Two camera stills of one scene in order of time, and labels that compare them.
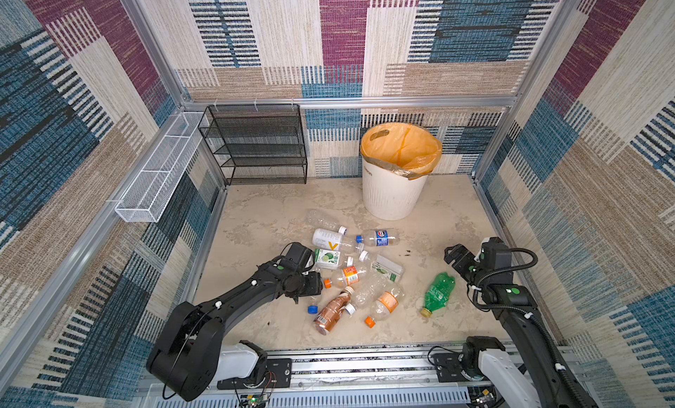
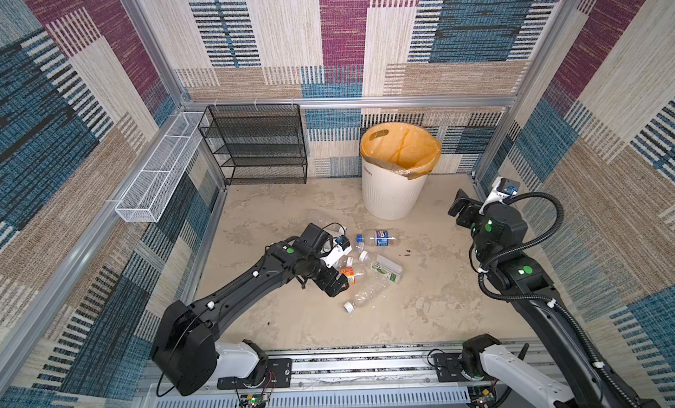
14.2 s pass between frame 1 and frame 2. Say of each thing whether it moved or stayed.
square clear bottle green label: stayed
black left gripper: moved
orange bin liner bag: stayed
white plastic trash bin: stayed
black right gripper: moved
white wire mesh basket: stayed
